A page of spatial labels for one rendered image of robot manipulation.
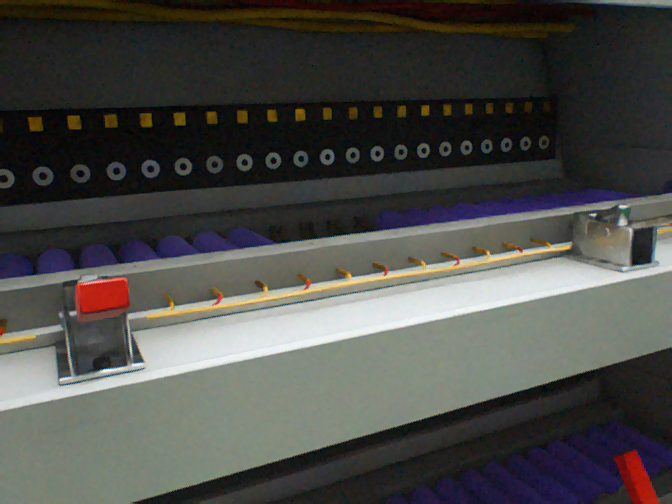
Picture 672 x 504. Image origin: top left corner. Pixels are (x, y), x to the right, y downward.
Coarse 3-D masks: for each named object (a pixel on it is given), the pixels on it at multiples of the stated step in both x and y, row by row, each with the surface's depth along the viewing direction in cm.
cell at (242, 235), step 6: (240, 228) 36; (246, 228) 36; (234, 234) 35; (240, 234) 35; (246, 234) 34; (252, 234) 34; (258, 234) 34; (228, 240) 36; (234, 240) 35; (240, 240) 34; (246, 240) 33; (252, 240) 33; (258, 240) 33; (264, 240) 32; (270, 240) 33; (240, 246) 34; (246, 246) 33; (252, 246) 32
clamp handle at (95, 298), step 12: (84, 288) 15; (96, 288) 15; (108, 288) 15; (120, 288) 15; (84, 300) 15; (96, 300) 15; (108, 300) 15; (120, 300) 15; (84, 312) 15; (96, 312) 15; (108, 312) 16; (120, 312) 17
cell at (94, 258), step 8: (88, 248) 32; (96, 248) 32; (104, 248) 32; (80, 256) 32; (88, 256) 31; (96, 256) 30; (104, 256) 30; (112, 256) 31; (80, 264) 31; (88, 264) 29; (96, 264) 28; (104, 264) 28; (112, 264) 28
